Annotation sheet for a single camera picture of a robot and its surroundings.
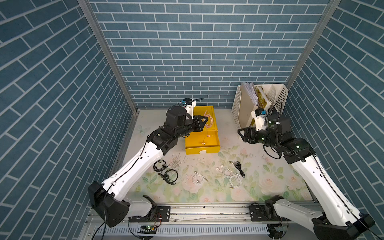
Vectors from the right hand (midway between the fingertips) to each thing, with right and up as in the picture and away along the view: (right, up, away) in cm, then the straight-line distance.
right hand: (245, 130), depth 70 cm
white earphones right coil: (-1, -30, +15) cm, 33 cm away
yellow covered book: (+17, +16, +19) cm, 31 cm away
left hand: (-16, +5, -3) cm, 17 cm away
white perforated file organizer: (+28, +21, +32) cm, 47 cm away
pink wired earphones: (-18, +1, -2) cm, 18 cm away
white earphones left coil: (-23, -29, +15) cm, 39 cm away
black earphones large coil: (-46, -23, +21) cm, 56 cm away
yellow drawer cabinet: (-16, -6, +17) cm, 24 cm away
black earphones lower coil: (-39, -28, +17) cm, 50 cm away
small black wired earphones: (+2, -23, +21) cm, 31 cm away
